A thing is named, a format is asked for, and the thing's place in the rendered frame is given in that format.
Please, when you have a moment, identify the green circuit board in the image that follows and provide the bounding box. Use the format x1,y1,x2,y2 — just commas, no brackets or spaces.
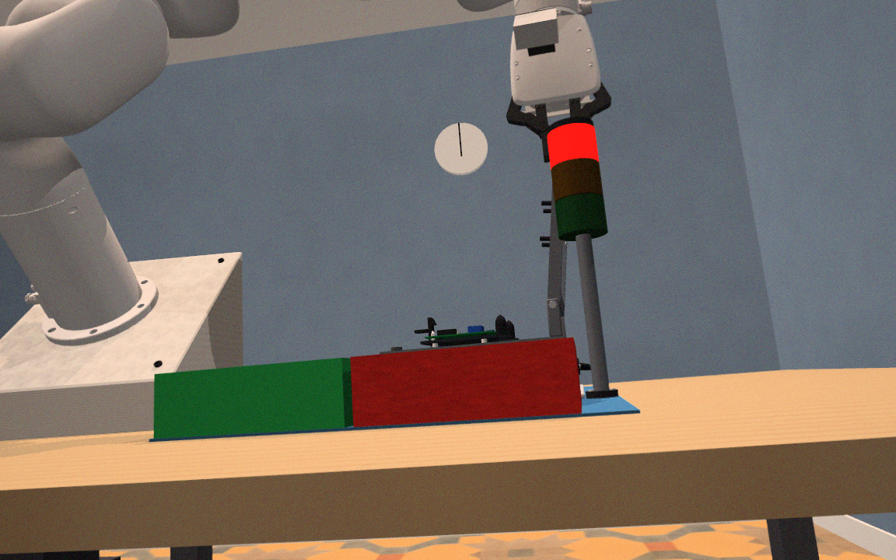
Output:
425,325,496,340

